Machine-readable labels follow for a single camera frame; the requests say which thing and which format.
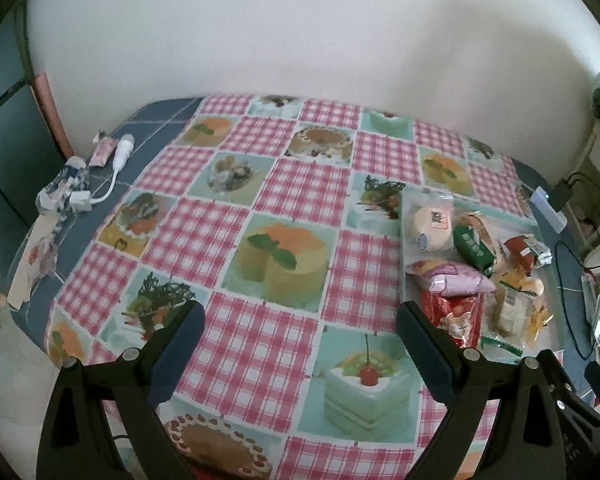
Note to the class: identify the red carton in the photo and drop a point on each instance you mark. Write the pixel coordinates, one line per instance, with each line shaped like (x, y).
(516, 247)

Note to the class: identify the yellow snack packet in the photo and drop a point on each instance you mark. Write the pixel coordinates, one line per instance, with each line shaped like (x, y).
(427, 266)

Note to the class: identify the checked printed tablecloth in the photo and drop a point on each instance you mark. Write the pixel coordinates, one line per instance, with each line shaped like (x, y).
(290, 195)

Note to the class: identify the cream bun packet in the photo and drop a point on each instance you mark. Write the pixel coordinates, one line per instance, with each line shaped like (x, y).
(430, 222)

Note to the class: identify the small pink packet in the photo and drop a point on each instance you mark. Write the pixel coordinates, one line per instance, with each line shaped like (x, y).
(102, 152)

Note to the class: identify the dark panelled door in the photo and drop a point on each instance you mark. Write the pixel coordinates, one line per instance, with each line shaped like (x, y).
(5, 120)

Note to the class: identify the orange bread packet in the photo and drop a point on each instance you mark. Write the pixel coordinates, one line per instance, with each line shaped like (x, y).
(536, 295)

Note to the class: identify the red shiny snack packet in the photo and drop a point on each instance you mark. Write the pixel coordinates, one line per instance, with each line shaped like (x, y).
(452, 317)

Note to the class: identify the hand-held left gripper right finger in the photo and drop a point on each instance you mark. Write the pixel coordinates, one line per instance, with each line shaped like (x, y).
(425, 355)

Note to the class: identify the pink wooden strip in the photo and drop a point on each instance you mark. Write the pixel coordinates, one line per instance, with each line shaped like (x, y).
(55, 115)

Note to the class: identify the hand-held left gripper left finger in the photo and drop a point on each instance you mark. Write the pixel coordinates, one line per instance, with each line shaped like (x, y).
(180, 350)

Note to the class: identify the pink snack packet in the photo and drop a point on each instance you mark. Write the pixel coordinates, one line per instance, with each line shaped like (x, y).
(460, 280)

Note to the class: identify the green snack packet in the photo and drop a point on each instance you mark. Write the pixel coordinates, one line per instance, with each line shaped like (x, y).
(472, 247)

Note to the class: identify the teal grey snack packet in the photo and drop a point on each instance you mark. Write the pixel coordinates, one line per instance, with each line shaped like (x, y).
(539, 250)

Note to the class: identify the black charger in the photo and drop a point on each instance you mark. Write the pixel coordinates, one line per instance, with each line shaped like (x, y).
(565, 192)

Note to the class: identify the printed paper bag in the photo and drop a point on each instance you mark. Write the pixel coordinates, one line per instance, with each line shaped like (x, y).
(35, 260)

